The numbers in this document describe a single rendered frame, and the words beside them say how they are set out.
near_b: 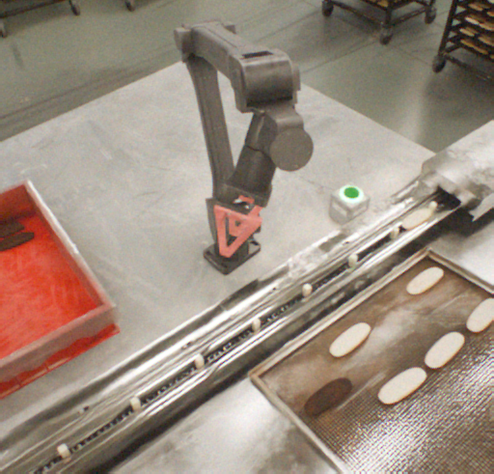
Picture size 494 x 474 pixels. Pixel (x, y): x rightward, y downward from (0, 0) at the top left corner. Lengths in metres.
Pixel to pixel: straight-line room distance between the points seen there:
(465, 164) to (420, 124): 1.79
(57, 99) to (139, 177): 2.02
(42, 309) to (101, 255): 0.19
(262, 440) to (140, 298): 0.44
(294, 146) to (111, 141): 1.02
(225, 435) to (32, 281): 0.59
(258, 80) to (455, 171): 0.81
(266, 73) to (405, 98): 2.73
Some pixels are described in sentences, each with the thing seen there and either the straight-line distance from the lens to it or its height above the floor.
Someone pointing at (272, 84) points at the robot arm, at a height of 1.40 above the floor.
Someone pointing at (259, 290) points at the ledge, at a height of 0.86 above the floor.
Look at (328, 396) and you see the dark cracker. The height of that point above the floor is 0.92.
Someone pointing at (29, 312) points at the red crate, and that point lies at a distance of 1.25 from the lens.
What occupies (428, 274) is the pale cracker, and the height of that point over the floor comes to 0.91.
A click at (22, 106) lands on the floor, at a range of 3.48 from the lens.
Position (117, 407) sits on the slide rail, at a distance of 1.05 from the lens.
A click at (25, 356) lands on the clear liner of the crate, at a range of 1.07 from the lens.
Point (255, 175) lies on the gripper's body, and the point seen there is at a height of 1.29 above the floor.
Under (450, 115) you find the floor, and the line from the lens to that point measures 3.35.
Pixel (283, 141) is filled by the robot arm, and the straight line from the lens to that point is 0.66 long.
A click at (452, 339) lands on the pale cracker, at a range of 1.06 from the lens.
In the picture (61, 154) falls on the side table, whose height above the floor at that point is 0.82.
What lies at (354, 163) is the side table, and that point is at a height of 0.82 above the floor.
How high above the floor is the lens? 1.78
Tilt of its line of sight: 46 degrees down
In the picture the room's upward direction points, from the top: straight up
